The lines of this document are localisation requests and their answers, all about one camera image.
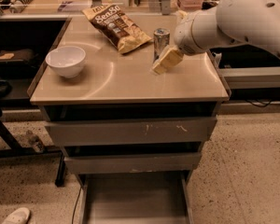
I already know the middle grey drawer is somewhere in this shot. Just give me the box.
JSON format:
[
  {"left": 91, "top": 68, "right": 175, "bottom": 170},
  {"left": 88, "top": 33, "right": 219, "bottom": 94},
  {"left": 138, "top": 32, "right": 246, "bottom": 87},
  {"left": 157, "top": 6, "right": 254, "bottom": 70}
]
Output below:
[{"left": 64, "top": 153, "right": 202, "bottom": 175}]

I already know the brown sea salt chips bag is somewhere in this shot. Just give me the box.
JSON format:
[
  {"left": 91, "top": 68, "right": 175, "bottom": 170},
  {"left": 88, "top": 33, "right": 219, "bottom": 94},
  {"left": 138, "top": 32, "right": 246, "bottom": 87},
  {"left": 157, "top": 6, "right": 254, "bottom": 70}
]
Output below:
[{"left": 82, "top": 4, "right": 151, "bottom": 54}]

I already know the white ceramic bowl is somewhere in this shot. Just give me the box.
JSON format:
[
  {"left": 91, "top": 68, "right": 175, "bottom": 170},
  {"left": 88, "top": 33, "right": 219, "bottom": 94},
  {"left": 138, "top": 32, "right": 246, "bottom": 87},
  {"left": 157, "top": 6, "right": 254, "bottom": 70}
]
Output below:
[{"left": 45, "top": 46, "right": 86, "bottom": 78}]

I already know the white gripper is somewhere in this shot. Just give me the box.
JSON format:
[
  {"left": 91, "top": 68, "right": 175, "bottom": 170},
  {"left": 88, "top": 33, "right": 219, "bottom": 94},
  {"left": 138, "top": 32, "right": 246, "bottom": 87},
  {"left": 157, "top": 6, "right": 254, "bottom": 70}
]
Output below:
[{"left": 152, "top": 8, "right": 218, "bottom": 75}]

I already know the white shoe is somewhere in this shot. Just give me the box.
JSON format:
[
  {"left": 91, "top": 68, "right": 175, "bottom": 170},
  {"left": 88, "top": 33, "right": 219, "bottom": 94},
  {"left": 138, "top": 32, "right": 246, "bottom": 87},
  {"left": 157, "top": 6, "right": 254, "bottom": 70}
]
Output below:
[{"left": 2, "top": 207, "right": 31, "bottom": 224}]

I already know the grey drawer cabinet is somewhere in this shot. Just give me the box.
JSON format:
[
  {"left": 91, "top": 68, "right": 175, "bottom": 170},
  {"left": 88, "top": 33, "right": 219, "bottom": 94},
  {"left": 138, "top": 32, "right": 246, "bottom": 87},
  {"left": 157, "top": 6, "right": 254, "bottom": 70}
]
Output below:
[{"left": 27, "top": 14, "right": 232, "bottom": 224}]

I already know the open bottom grey drawer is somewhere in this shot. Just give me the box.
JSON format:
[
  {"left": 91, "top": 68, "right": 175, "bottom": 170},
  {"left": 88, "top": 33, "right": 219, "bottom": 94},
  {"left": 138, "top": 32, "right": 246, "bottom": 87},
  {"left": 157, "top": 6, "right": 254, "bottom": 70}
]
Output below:
[{"left": 78, "top": 171, "right": 195, "bottom": 224}]

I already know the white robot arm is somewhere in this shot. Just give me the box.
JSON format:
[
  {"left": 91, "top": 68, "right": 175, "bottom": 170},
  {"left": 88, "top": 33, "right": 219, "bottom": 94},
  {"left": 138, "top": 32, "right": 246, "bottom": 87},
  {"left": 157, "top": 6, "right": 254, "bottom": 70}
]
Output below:
[{"left": 152, "top": 0, "right": 280, "bottom": 75}]

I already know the black floor cable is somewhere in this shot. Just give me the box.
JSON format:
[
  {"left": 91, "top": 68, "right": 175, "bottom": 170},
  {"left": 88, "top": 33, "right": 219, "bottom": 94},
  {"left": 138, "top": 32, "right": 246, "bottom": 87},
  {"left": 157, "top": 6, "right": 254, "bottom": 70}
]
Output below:
[{"left": 71, "top": 186, "right": 83, "bottom": 224}]

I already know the silver redbull can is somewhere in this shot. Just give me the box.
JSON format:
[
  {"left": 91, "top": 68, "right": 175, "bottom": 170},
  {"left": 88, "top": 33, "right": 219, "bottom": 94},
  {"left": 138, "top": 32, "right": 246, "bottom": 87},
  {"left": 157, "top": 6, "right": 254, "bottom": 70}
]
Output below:
[{"left": 154, "top": 28, "right": 170, "bottom": 60}]

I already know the top grey drawer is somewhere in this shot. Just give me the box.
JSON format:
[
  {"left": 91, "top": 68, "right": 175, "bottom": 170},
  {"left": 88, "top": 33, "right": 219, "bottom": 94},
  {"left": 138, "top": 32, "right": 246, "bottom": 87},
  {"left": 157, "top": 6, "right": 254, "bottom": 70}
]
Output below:
[{"left": 46, "top": 117, "right": 217, "bottom": 147}]

